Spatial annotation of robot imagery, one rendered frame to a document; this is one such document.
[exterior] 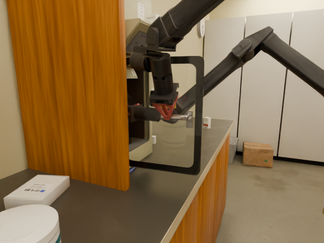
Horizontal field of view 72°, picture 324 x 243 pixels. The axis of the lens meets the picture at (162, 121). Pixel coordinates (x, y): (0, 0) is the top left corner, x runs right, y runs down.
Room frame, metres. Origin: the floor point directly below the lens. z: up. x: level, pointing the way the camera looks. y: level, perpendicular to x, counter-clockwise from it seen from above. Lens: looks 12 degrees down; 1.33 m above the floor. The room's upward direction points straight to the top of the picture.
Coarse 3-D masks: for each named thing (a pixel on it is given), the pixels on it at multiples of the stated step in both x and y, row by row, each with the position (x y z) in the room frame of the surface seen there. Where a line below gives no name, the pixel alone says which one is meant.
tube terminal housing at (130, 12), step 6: (126, 0) 0.91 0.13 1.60; (132, 0) 0.95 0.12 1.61; (138, 0) 1.00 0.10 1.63; (144, 0) 1.04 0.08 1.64; (150, 0) 1.10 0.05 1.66; (126, 6) 0.91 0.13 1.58; (132, 6) 0.95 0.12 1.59; (150, 6) 1.10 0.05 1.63; (126, 12) 0.91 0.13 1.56; (132, 12) 0.95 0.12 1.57; (150, 12) 1.10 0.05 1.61; (126, 18) 0.91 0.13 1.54; (132, 18) 0.95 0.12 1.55; (126, 54) 0.90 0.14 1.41
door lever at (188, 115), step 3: (165, 114) 0.71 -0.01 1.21; (171, 114) 0.70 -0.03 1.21; (186, 114) 0.73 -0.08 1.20; (189, 114) 0.72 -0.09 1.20; (162, 117) 0.70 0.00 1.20; (171, 117) 0.69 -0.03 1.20; (174, 117) 0.69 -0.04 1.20; (177, 117) 0.69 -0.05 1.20; (180, 117) 0.69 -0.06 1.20; (183, 117) 0.68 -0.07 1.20; (186, 117) 0.68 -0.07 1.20; (189, 117) 0.72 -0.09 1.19; (183, 120) 0.68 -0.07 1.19; (186, 120) 0.68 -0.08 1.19
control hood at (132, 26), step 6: (138, 18) 0.77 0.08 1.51; (126, 24) 0.79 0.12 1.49; (132, 24) 0.78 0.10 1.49; (138, 24) 0.77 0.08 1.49; (144, 24) 0.80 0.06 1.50; (150, 24) 0.84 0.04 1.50; (126, 30) 0.79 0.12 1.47; (132, 30) 0.78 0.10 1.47; (138, 30) 0.80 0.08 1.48; (144, 30) 0.83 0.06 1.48; (126, 36) 0.79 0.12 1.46; (132, 36) 0.80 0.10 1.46; (126, 42) 0.80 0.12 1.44
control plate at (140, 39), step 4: (140, 32) 0.82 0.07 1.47; (136, 36) 0.82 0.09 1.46; (140, 36) 0.84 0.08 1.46; (144, 36) 0.86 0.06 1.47; (132, 40) 0.82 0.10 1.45; (136, 40) 0.84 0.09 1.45; (140, 40) 0.86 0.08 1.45; (144, 40) 0.88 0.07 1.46; (132, 44) 0.84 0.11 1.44; (136, 44) 0.86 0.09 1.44; (140, 44) 0.88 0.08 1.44; (144, 44) 0.91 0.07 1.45; (128, 48) 0.84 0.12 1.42; (132, 48) 0.86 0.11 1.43
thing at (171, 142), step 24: (144, 72) 0.78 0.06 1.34; (192, 72) 0.72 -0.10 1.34; (144, 96) 0.78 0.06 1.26; (192, 96) 0.72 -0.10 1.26; (144, 120) 0.78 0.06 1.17; (168, 120) 0.75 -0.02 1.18; (192, 120) 0.72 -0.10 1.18; (144, 144) 0.78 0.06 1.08; (168, 144) 0.75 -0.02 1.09; (192, 144) 0.72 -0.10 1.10; (144, 168) 0.78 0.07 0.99; (168, 168) 0.75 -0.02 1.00; (192, 168) 0.72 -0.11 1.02
